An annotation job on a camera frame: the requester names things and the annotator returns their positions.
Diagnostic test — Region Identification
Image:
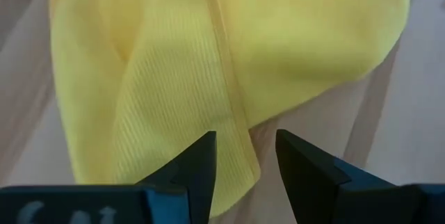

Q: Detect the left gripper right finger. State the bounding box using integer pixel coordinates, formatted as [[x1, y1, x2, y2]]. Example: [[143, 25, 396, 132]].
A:
[[275, 129, 445, 224]]

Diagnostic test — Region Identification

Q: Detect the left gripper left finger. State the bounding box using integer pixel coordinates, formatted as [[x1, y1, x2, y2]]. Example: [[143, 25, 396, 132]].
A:
[[0, 130, 217, 224]]

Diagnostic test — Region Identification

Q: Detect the yellow microfiber towel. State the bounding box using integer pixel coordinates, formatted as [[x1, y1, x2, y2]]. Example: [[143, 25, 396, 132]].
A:
[[48, 0, 413, 218]]

